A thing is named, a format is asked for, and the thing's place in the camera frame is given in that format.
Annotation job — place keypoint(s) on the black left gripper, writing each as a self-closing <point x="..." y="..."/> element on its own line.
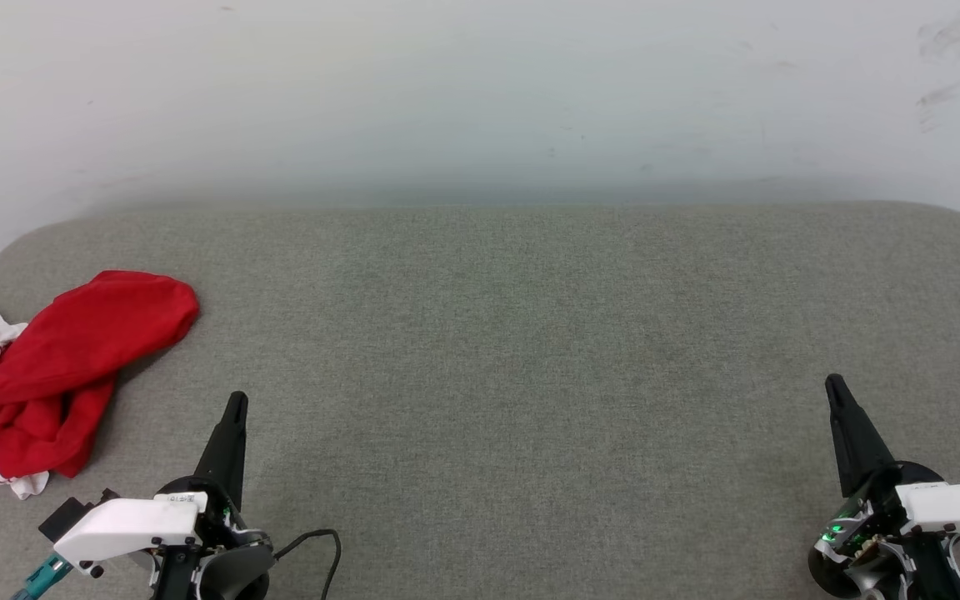
<point x="217" y="525"/>

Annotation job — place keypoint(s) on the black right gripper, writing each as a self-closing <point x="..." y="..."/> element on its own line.
<point x="872" y="537"/>

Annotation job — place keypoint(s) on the red and white basketball jersey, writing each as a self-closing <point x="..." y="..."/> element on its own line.
<point x="72" y="350"/>

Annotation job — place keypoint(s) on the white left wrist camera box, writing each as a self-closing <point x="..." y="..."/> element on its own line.
<point x="126" y="525"/>

